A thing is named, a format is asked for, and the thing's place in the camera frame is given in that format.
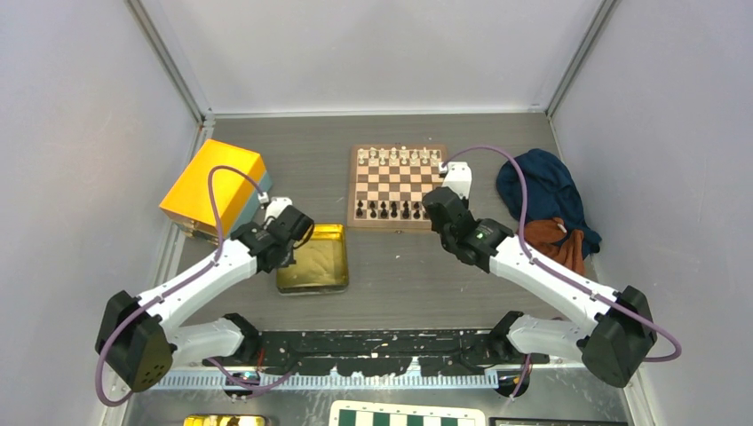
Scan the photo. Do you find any gold metal tray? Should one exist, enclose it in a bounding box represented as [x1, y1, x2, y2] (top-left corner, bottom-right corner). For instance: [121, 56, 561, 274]
[275, 224, 349, 295]

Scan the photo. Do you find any wooden chess board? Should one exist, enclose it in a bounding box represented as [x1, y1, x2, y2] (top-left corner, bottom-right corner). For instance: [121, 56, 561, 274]
[346, 144, 447, 233]

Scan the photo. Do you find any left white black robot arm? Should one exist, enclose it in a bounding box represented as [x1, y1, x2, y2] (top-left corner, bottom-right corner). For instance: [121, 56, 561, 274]
[95, 197, 314, 392]

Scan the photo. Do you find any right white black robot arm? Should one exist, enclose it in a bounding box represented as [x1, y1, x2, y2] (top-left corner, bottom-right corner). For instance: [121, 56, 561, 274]
[423, 187, 657, 388]

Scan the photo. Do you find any green white chess mat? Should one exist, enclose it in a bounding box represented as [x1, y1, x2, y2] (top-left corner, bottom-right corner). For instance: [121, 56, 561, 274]
[329, 400, 488, 426]

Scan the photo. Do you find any rust orange cloth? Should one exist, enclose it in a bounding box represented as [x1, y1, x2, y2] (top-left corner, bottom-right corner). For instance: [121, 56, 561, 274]
[524, 217, 586, 276]

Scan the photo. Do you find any orange yellow box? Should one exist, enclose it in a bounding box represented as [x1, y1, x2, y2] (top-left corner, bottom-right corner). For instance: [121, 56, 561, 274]
[159, 138, 273, 245]

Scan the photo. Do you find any dark blue cloth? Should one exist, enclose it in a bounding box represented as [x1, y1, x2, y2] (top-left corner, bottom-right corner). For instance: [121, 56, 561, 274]
[495, 148, 602, 257]

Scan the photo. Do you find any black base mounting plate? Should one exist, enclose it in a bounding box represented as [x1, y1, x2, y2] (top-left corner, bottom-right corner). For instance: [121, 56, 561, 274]
[212, 329, 525, 377]

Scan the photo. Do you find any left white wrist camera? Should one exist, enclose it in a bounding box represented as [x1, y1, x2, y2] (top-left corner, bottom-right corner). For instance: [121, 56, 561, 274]
[258, 192, 292, 222]

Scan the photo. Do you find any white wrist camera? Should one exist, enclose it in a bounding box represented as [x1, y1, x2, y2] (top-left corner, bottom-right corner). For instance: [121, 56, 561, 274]
[439, 162, 472, 201]
[258, 192, 292, 222]

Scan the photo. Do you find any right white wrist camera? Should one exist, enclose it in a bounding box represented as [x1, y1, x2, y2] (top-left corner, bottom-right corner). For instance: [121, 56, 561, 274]
[439, 162, 472, 201]

